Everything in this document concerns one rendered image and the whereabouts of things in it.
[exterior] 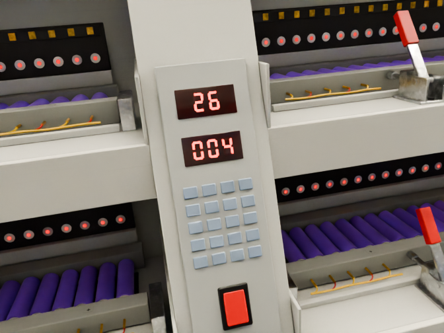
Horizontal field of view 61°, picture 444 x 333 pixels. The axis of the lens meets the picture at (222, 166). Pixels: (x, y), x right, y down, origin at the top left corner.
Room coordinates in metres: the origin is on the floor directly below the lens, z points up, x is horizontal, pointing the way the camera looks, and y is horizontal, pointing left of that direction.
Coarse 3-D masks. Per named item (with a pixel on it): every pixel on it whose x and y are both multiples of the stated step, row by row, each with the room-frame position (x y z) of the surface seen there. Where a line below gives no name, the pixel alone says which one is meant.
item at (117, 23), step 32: (0, 0) 0.45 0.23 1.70; (32, 0) 0.46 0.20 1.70; (64, 0) 0.47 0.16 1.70; (96, 0) 0.47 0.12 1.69; (256, 0) 0.51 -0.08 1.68; (288, 0) 0.52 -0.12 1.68; (320, 0) 0.53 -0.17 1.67; (352, 0) 0.53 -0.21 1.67; (384, 0) 0.54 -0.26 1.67; (128, 32) 0.48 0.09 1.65; (128, 64) 0.48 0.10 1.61
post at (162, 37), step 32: (128, 0) 0.28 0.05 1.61; (160, 0) 0.29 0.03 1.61; (192, 0) 0.29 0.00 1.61; (224, 0) 0.30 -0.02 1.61; (160, 32) 0.29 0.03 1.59; (192, 32) 0.29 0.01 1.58; (224, 32) 0.30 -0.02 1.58; (160, 64) 0.29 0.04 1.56; (256, 64) 0.30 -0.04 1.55; (256, 96) 0.30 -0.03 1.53; (160, 128) 0.28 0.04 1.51; (256, 128) 0.30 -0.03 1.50; (160, 160) 0.28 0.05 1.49; (160, 192) 0.28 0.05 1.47; (288, 288) 0.30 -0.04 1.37; (288, 320) 0.30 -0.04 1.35
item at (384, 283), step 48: (288, 192) 0.48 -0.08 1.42; (336, 192) 0.50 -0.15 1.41; (384, 192) 0.51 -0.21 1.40; (432, 192) 0.51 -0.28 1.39; (288, 240) 0.43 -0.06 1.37; (336, 240) 0.43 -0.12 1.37; (384, 240) 0.42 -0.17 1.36; (432, 240) 0.35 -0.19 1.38; (336, 288) 0.36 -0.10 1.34; (384, 288) 0.37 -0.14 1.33; (432, 288) 0.35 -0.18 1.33
